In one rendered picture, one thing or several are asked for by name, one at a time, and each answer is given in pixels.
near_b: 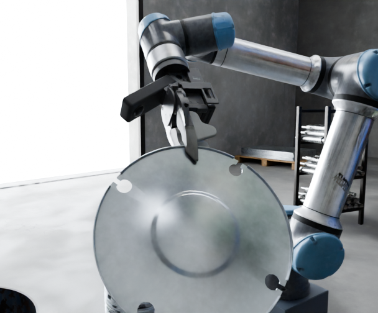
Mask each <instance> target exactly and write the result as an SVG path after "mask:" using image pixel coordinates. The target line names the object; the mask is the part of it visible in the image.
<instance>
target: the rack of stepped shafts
mask: <svg viewBox="0 0 378 313"><path fill-rule="evenodd" d="M302 112H325V124H324V125H321V124H319V125H307V126H304V125H303V126H302ZM331 113H334V115H335V113H336V109H335V107H334V109H331V106H326V107H325V109H302V106H297V122H296V137H295V138H296V139H295V173H294V190H293V205H294V206H301V205H303V203H304V201H305V198H306V196H307V192H308V189H309V186H307V187H303V186H302V187H301V189H303V190H305V191H304V192H303V193H301V192H299V176H300V175H314V173H315V170H316V166H317V164H318V161H319V159H320V156H318V155H315V156H313V155H312V156H306V157H305V156H303V157H302V159H304V160H307V162H306V163H304V162H301V163H300V144H311V143H323V144H325V141H326V138H327V136H328V132H329V130H330V127H331ZM301 128H303V129H307V130H306V131H301ZM301 134H305V135H301ZM368 143H369V138H368V140H367V143H366V146H365V148H364V151H363V154H362V162H361V166H359V165H358V168H357V171H356V174H355V176H354V179H361V182H360V193H359V198H357V197H356V193H353V192H350V191H349V193H348V196H347V199H346V202H345V204H344V207H343V210H342V213H345V212H353V211H359V214H358V224H360V225H362V224H363V223H364V203H365V193H366V173H367V153H368ZM308 161H309V162H308ZM300 164H301V165H305V167H303V166H301V167H300ZM360 170H361V171H360ZM300 171H301V172H300ZM298 195H302V197H301V196H298ZM351 207H352V208H351Z"/></svg>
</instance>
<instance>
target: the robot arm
mask: <svg viewBox="0 0 378 313"><path fill-rule="evenodd" d="M138 34H139V39H140V45H141V47H142V49H143V51H144V55H145V59H146V61H147V64H148V67H149V71H150V74H151V77H152V79H153V81H154V82H152V83H150V84H148V85H146V86H144V87H143V88H141V89H138V90H137V91H134V92H133V93H131V94H129V95H127V96H125V97H123V99H122V104H121V110H120V113H119V115H120V117H121V118H123V119H124V120H125V121H126V122H127V123H129V122H131V121H133V120H134V119H136V118H138V117H140V116H141V115H143V114H145V113H146V112H149V111H150V110H152V109H153V108H155V107H157V106H159V105H160V104H161V105H162V120H163V123H164V126H165V129H166V133H167V137H168V140H169V142H170V144H171V146H177V145H184V146H185V152H186V153H187V154H188V155H189V156H190V157H191V158H192V159H193V160H194V161H198V146H202V147H210V146H209V145H208V143H207V142H205V141H203V140H206V139H208V138H211V137H214V136H216V134H217V131H216V129H215V128H214V127H213V126H212V125H208V124H209V122H210V120H211V117H212V115H213V113H214V110H215V109H216V106H215V104H219V102H218V99H217V97H216V95H215V93H214V91H213V88H212V86H211V83H204V81H203V78H202V77H201V74H200V71H199V69H196V68H189V66H188V62H187V61H191V62H195V61H200V62H203V63H208V64H211V65H216V66H220V67H223V68H228V69H231V70H236V71H240V72H243V73H248V74H251V75H256V76H261V77H264V78H268V79H273V80H276V81H281V82H284V83H288V84H293V85H296V86H300V87H301V89H302V91H304V92H307V93H312V94H315V95H318V96H322V97H324V98H328V99H332V100H333V101H332V103H333V105H334V107H335V109H336V113H335V115H334V118H333V121H332V124H331V127H330V130H329V132H328V136H327V138H326V141H325V144H324V147H323V150H322V152H321V155H320V159H319V161H318V164H317V166H316V170H315V173H314V175H313V178H312V181H311V184H310V187H309V189H308V192H307V196H306V198H305V201H304V203H303V206H302V207H300V206H288V205H283V207H284V209H285V211H286V214H287V217H288V220H289V222H290V227H291V231H292V237H293V263H292V270H291V273H290V277H289V280H288V281H287V282H286V285H285V286H282V285H281V284H279V283H280V281H279V279H278V277H277V276H275V275H274V274H268V275H267V276H266V277H265V285H266V286H267V287H268V288H269V289H270V290H274V291H275V290H276V289H279V290H281V291H282V294H281V295H280V296H281V298H280V299H279V300H286V301H290V300H297V299H301V298H304V297H306V296H307V295H308V294H309V292H310V280H309V279H312V280H320V279H325V278H326V277H328V276H331V275H333V274H334V273H335V272H337V271H338V269H339V268H340V266H341V265H342V263H343V260H344V248H343V244H342V243H341V241H340V236H341V234H342V231H343V226H342V224H341V222H340V220H339V218H340V215H341V213H342V210H343V207H344V204H345V202H346V199H347V196H348V193H349V190H350V188H351V185H352V182H353V179H354V176H355V174H356V171H357V168H358V165H359V162H360V160H361V157H362V154H363V151H364V148H365V146H366V143H367V140H368V138H369V134H370V132H371V129H372V126H373V123H374V121H375V120H376V119H378V49H369V50H366V51H365V52H360V53H355V54H352V55H346V56H342V57H321V56H318V55H313V56H312V57H310V58H309V57H305V56H302V55H298V54H295V53H290V52H286V51H283V50H279V49H276V48H272V47H268V46H265V45H260V44H257V43H253V42H248V41H246V40H241V39H237V38H235V28H234V22H233V20H232V17H231V16H230V15H229V14H228V13H227V12H220V13H214V12H213V13H212V14H208V15H203V16H197V17H191V18H187V19H180V20H172V21H171V20H170V19H169V18H168V17H167V16H166V15H164V14H160V13H152V14H149V15H148V16H145V17H144V18H143V19H142V20H141V22H140V24H139V28H138ZM209 89H210V90H211V92H212V95H213V97H214V99H212V98H211V95H210V92H209Z"/></svg>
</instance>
